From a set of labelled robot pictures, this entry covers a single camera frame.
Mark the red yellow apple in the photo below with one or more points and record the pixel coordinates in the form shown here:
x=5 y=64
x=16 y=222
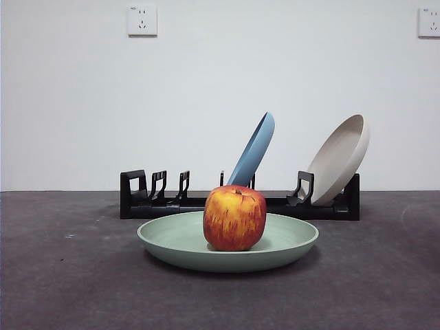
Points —
x=233 y=220

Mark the green plate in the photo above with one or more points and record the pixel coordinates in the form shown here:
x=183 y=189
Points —
x=172 y=247

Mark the blue plate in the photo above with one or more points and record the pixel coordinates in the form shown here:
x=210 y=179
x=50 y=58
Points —
x=256 y=151

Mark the black plate rack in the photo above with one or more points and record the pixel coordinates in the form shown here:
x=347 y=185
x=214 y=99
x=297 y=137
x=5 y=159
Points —
x=148 y=210

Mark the beige plate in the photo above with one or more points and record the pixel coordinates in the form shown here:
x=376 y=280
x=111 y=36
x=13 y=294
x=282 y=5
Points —
x=338 y=161

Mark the white wall socket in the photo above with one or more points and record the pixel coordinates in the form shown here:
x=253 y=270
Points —
x=429 y=22
x=142 y=20

